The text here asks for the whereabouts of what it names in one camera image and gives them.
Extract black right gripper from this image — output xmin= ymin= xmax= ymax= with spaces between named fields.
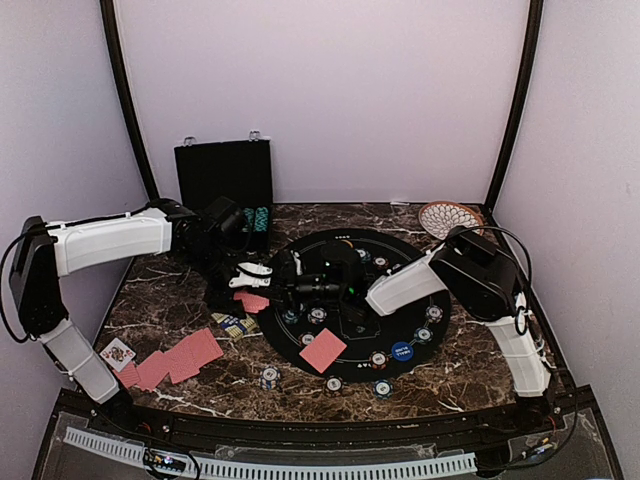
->
xmin=267 ymin=262 xmax=346 ymax=316

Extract red card deck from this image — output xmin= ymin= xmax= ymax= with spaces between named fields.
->
xmin=233 ymin=291 xmax=270 ymax=314

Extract blue tan chip stack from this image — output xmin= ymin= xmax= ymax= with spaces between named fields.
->
xmin=425 ymin=305 xmax=444 ymax=324
xmin=307 ymin=307 xmax=328 ymax=325

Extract red cards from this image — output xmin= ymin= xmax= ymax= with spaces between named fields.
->
xmin=112 ymin=328 xmax=223 ymax=391
xmin=300 ymin=328 xmax=347 ymax=373

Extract brown poker chip stack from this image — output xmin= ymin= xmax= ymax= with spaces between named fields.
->
xmin=325 ymin=376 xmax=344 ymax=395

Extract blue round blind button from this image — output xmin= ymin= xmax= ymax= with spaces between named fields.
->
xmin=391 ymin=341 xmax=414 ymax=362

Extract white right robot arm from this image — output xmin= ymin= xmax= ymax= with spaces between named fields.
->
xmin=258 ymin=227 xmax=551 ymax=434

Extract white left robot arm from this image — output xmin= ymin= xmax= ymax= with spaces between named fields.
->
xmin=1 ymin=197 xmax=272 ymax=436

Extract gold card box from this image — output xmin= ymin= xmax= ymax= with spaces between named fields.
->
xmin=211 ymin=313 xmax=259 ymax=341

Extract round black poker mat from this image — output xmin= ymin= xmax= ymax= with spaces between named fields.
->
xmin=258 ymin=228 xmax=451 ymax=383

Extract spilled red cards on table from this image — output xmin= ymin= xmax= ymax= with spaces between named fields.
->
xmin=112 ymin=328 xmax=223 ymax=391

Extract blue chip stack on table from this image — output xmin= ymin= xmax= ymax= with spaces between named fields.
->
xmin=259 ymin=366 xmax=281 ymax=390

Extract green and blue chip row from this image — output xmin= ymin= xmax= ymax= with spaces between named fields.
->
xmin=242 ymin=208 xmax=255 ymax=233

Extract teal and blue chip row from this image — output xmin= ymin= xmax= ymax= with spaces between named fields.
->
xmin=253 ymin=207 xmax=270 ymax=233

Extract face-up queen card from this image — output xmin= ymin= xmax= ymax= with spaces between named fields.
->
xmin=100 ymin=338 xmax=136 ymax=372

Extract black poker chip case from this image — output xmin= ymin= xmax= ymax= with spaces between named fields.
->
xmin=174 ymin=139 xmax=274 ymax=253

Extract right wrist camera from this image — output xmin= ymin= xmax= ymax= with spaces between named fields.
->
xmin=320 ymin=240 xmax=364 ymax=278

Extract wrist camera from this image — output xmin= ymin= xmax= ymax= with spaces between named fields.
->
xmin=203 ymin=196 xmax=244 ymax=236
xmin=320 ymin=240 xmax=364 ymax=278

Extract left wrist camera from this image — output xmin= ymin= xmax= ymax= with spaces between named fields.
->
xmin=203 ymin=196 xmax=244 ymax=236

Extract white slotted cable duct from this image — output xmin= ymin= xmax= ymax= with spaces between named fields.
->
xmin=63 ymin=427 xmax=477 ymax=479

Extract black right frame post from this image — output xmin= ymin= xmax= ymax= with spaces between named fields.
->
xmin=483 ymin=0 xmax=544 ymax=217

